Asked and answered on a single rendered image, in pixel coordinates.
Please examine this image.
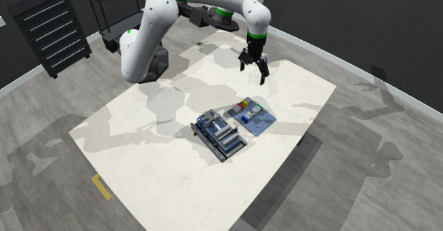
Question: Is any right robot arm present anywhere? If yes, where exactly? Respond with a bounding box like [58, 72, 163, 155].
[119, 0, 271, 84]

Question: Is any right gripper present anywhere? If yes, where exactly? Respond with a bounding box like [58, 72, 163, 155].
[238, 45, 270, 85]

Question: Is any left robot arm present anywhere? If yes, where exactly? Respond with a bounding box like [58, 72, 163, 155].
[203, 5, 234, 26]

